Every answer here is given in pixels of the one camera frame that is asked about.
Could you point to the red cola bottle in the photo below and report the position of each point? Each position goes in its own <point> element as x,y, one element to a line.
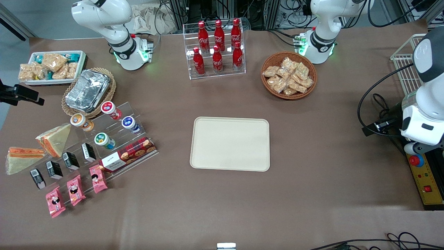
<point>219,34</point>
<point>237,57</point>
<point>217,60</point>
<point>198,63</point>
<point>236,33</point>
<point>203,36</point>

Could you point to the black yellow control box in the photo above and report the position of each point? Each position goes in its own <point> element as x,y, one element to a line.
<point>425,199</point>

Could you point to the clear acrylic stepped stand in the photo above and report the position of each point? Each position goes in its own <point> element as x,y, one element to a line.
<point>121,114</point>

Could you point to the beige rectangular tray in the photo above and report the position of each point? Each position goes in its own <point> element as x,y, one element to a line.
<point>229,144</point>

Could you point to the large rice cracker packet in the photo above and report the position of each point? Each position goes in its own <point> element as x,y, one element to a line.
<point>53,61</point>

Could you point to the blue lid gum jar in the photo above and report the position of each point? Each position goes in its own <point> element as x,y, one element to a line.
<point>129,123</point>

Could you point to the red lid gum jar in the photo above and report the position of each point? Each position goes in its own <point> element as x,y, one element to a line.
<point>109,108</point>

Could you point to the aluminium foil container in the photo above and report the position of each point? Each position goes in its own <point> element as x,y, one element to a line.
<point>86,90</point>

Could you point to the silver metal plate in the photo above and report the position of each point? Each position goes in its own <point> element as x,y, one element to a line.
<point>382,124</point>

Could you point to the brown table cover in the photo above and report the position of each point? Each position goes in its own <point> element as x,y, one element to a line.
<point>329,194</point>

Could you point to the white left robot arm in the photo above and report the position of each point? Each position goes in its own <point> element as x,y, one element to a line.
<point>324,38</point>

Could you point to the clear-wrapped brown biscuit packet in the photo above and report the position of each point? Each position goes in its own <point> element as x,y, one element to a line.
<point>276,83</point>
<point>289,64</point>
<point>305,82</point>
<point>290,91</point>
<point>283,74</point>
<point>297,86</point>
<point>270,71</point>
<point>302,70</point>

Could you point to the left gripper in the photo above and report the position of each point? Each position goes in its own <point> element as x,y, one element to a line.
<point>394,113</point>

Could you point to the oval light wicker basket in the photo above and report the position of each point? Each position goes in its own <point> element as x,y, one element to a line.
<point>111,92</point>

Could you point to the round brown wicker basket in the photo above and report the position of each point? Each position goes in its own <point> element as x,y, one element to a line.
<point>269,91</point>

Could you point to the small white box device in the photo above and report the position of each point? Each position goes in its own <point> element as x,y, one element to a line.
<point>226,246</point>

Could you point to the red plaid cookie box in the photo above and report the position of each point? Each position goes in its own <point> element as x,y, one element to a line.
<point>130,154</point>

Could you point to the clear acrylic bottle rack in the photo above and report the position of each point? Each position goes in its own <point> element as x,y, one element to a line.
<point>225,74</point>

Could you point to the teal wrapped snack packet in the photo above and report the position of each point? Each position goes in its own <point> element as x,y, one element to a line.
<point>73,56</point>
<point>38,58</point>

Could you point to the grey metal strut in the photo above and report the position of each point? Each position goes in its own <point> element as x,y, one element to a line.
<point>15,21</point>

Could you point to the black clamp mount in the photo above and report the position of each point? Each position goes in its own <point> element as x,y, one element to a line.
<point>26,93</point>

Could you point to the small black snack packet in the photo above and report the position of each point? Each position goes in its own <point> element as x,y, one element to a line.
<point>37,178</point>
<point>71,160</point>
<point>88,152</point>
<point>54,169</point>

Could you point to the red rocker switch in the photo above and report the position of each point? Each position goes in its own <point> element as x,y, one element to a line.
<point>427,189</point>

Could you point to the small rice cracker packet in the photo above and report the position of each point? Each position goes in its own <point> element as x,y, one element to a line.
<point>39,71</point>
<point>26,72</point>
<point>71,70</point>
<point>60,73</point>

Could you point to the pink cartoon snack packet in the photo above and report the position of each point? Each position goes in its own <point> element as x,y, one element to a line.
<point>98,178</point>
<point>75,190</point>
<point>54,202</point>

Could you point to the white plastic bin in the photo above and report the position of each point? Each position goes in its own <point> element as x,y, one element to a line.
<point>80,67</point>

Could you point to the green lid gum jar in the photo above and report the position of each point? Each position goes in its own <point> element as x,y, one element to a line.
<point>102,139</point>

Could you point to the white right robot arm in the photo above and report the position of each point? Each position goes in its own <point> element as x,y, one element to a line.
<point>121,45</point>

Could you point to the crumpled beige cloth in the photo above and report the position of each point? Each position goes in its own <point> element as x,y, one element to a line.
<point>152,19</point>

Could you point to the red emergency stop button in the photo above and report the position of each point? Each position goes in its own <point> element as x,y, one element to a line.
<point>416,161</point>

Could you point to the plastic-wrapped triangle sandwich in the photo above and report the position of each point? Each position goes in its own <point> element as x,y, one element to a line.
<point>20,161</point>
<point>57,137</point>

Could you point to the orange lid gum jar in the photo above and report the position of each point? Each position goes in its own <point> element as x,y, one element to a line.
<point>79,121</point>

